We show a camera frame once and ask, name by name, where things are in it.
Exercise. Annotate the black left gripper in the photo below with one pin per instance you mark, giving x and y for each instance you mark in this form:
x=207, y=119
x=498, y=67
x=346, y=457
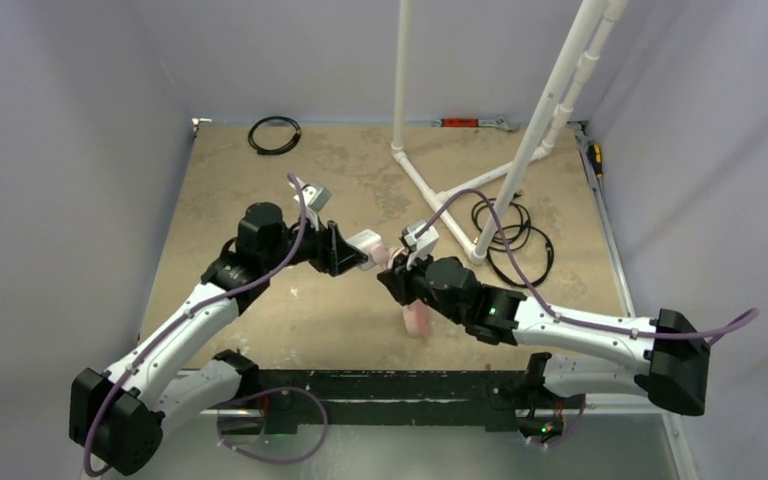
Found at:
x=330, y=253

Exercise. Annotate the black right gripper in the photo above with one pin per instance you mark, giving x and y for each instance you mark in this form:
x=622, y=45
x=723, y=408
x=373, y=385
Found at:
x=408, y=282

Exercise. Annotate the white cube power socket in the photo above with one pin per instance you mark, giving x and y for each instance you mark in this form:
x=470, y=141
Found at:
x=372, y=246

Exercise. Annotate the pink round socket with cord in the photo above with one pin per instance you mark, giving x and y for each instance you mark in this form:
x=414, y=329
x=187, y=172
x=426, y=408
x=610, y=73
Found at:
x=417, y=316

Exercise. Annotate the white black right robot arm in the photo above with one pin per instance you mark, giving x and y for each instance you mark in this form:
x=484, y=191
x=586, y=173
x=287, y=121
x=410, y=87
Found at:
x=664, y=359

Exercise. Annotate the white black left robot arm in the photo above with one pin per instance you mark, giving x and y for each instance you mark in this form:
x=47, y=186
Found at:
x=121, y=415

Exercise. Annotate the yellow black screwdriver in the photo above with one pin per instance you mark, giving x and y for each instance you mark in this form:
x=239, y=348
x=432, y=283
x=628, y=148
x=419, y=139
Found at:
x=594, y=155

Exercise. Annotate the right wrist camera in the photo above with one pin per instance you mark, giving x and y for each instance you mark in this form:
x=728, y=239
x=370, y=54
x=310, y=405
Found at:
x=419, y=239

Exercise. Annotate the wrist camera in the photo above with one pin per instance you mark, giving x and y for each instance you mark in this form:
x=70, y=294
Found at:
x=311, y=200
x=419, y=239

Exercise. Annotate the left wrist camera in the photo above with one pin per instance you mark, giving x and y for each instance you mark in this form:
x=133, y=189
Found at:
x=311, y=200

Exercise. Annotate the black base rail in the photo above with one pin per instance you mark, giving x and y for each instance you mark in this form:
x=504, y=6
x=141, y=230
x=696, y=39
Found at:
x=497, y=401

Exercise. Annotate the red handled adjustable wrench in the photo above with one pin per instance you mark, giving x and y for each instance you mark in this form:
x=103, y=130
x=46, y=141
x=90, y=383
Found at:
x=498, y=123

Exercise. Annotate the white PVC pipe frame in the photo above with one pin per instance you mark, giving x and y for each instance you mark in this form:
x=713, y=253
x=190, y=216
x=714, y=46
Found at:
x=579, y=55

